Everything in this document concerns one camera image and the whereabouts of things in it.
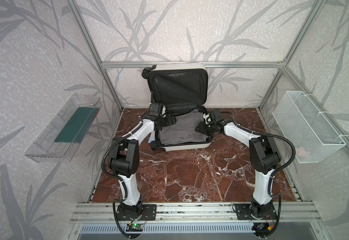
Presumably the grey towel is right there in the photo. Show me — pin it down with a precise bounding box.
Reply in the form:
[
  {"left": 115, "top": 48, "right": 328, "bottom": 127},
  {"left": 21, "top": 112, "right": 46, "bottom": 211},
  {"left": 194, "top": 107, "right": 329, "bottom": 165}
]
[{"left": 158, "top": 112, "right": 208, "bottom": 145}]

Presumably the white black suitcase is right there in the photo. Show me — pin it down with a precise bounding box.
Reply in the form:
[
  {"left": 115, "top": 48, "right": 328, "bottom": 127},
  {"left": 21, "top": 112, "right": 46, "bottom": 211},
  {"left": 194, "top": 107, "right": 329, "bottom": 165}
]
[{"left": 141, "top": 63, "right": 213, "bottom": 152}]

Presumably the white blue cream tube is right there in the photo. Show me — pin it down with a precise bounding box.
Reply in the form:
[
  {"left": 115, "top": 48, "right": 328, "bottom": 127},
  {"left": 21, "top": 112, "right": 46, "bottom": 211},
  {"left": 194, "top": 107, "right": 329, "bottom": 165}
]
[{"left": 148, "top": 131, "right": 155, "bottom": 144}]

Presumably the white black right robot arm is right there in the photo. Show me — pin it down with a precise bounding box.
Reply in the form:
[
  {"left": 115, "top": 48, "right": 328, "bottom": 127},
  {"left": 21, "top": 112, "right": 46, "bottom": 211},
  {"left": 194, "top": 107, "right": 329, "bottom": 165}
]
[{"left": 195, "top": 110, "right": 282, "bottom": 220}]

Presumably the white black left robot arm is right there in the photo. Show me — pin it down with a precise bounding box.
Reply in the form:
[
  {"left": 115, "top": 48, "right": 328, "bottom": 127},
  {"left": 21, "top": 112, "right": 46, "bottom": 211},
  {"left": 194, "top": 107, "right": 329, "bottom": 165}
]
[{"left": 101, "top": 103, "right": 176, "bottom": 220}]

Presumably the green board in bin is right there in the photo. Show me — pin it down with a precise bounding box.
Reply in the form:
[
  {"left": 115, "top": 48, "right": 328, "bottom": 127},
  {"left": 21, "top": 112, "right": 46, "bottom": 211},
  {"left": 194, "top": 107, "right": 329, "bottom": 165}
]
[{"left": 54, "top": 107, "right": 100, "bottom": 144}]

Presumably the pink item in basket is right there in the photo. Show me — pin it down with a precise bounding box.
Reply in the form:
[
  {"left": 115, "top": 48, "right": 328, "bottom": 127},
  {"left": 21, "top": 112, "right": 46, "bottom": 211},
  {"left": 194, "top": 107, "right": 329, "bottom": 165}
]
[{"left": 295, "top": 147, "right": 310, "bottom": 158}]

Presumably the green circuit board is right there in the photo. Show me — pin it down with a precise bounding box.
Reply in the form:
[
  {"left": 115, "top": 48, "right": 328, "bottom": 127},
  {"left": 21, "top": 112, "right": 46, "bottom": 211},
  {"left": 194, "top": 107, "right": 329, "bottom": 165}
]
[{"left": 126, "top": 223, "right": 144, "bottom": 232}]

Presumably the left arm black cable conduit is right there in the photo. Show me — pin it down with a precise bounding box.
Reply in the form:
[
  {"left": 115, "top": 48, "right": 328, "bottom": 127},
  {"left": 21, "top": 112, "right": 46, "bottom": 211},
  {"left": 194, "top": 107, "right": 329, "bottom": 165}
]
[{"left": 100, "top": 89, "right": 155, "bottom": 239}]

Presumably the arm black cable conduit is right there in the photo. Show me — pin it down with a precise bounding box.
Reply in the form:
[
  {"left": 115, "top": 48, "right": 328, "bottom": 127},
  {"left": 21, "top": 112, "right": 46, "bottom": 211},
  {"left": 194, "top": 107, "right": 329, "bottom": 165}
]
[
  {"left": 100, "top": 89, "right": 155, "bottom": 239},
  {"left": 220, "top": 110, "right": 296, "bottom": 238}
]

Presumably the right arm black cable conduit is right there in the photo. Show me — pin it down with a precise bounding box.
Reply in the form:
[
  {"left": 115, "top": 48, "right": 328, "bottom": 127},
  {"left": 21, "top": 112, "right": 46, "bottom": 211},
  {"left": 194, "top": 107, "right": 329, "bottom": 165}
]
[{"left": 220, "top": 110, "right": 296, "bottom": 238}]

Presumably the clear plastic wall bin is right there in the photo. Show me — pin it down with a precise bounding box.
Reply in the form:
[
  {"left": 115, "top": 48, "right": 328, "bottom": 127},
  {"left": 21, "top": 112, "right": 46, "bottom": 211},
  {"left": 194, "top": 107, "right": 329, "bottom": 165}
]
[{"left": 25, "top": 94, "right": 102, "bottom": 163}]

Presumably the white wire mesh basket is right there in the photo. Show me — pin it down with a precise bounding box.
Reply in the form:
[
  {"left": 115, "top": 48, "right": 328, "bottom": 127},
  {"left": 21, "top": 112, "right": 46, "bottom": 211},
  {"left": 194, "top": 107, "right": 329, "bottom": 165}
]
[{"left": 272, "top": 91, "right": 346, "bottom": 164}]

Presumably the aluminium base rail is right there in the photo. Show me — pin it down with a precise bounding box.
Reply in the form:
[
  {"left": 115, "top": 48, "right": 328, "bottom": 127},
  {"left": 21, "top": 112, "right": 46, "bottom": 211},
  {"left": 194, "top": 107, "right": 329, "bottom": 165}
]
[{"left": 69, "top": 202, "right": 322, "bottom": 224}]

